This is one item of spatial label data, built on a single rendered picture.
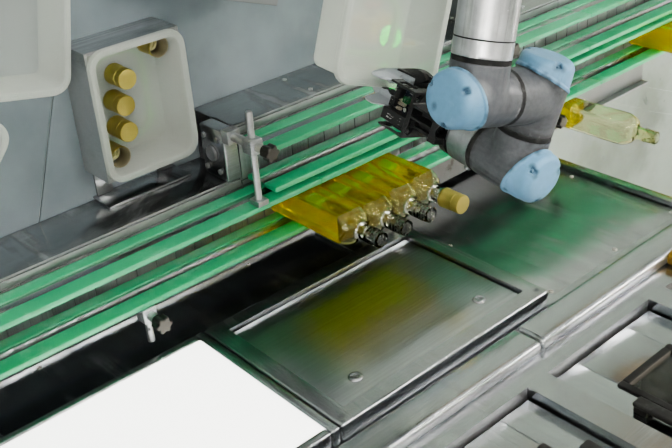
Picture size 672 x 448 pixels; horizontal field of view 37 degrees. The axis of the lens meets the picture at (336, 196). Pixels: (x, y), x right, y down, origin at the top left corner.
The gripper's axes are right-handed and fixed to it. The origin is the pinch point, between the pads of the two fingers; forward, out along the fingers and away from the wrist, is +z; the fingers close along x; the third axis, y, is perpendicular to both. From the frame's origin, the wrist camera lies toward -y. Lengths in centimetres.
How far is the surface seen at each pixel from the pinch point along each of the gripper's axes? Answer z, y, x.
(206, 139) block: 23.9, 11.6, 21.2
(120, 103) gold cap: 26.8, 27.8, 15.7
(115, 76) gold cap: 28.4, 28.7, 11.8
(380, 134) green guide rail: 13.8, -19.3, 16.4
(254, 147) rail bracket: 10.9, 12.0, 16.5
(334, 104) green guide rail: 18.2, -10.0, 12.2
